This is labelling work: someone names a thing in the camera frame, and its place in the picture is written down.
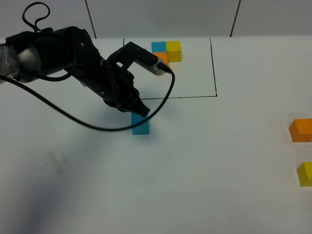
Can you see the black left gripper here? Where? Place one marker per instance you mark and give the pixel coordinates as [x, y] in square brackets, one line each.
[112, 84]

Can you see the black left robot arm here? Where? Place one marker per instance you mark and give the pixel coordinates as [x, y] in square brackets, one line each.
[72, 50]

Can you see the template orange cube block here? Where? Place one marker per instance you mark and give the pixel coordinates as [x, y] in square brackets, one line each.
[163, 56]

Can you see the template blue cube block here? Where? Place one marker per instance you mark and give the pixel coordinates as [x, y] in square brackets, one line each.
[158, 47]

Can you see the template yellow cube block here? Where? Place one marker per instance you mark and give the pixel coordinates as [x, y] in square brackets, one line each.
[174, 51]

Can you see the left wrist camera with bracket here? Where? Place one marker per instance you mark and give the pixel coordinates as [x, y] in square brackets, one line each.
[132, 53]

